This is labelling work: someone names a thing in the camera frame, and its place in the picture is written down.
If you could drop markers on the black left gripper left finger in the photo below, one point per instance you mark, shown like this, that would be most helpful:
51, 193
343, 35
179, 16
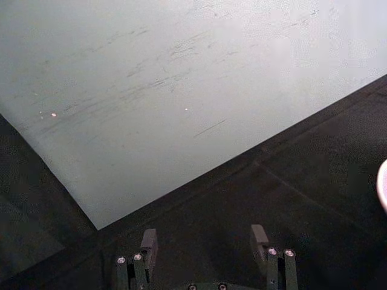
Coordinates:
145, 259

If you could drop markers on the black table cloth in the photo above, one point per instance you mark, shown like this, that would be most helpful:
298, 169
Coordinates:
272, 193

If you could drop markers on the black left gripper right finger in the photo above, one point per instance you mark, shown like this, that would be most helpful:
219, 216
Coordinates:
273, 262

